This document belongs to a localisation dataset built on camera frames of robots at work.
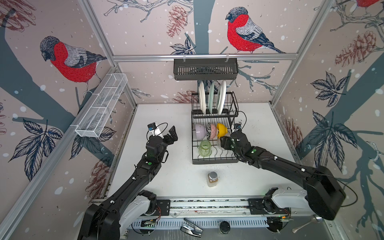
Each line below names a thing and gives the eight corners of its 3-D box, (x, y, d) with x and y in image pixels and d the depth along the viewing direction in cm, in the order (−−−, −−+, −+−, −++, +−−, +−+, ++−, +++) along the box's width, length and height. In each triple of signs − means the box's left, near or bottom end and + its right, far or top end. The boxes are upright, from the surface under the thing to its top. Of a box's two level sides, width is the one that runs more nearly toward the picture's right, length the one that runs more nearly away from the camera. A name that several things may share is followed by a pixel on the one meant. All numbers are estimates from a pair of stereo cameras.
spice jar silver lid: (207, 187, 82) (209, 180, 73) (207, 178, 85) (208, 171, 76) (215, 187, 82) (217, 180, 73) (215, 178, 85) (217, 171, 76)
